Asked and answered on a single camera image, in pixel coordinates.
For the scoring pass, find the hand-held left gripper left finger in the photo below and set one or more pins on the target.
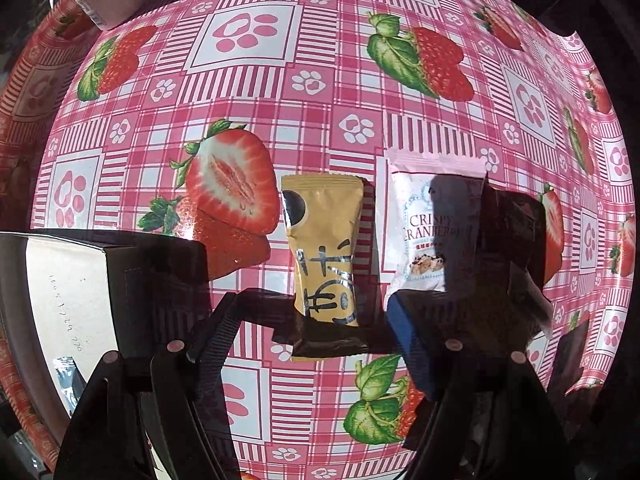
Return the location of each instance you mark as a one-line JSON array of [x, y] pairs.
[[212, 327]]

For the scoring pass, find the white pink cranberry snack packet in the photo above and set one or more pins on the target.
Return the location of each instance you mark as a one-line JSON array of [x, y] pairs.
[[415, 220]]

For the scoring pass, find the black box with white inside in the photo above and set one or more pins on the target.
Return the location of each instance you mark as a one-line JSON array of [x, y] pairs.
[[70, 300]]

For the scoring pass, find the gold snack packet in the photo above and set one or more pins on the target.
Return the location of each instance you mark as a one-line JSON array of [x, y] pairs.
[[325, 250]]

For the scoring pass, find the clear plastic packet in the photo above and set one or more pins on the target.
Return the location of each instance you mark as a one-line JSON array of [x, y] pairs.
[[67, 377]]

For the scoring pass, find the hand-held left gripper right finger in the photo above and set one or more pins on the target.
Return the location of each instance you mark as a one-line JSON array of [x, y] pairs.
[[415, 345]]

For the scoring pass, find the strawberry printed pink tablecloth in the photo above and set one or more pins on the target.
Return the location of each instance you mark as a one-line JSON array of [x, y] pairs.
[[320, 110]]

